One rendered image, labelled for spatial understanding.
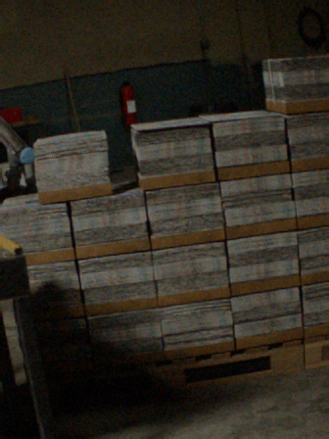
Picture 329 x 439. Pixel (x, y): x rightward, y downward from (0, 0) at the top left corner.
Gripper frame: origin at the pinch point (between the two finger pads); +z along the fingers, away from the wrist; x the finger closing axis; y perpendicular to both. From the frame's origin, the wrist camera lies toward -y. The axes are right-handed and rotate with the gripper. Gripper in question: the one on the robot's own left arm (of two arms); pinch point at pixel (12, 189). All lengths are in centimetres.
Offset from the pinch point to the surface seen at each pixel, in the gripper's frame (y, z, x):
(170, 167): 6, 44, 67
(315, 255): -36, 43, 121
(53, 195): 0.8, 44.8, 21.0
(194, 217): -14, 43, 73
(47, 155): 16, 45, 21
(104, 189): 0, 44, 41
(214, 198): -8, 43, 82
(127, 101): 7, -666, 74
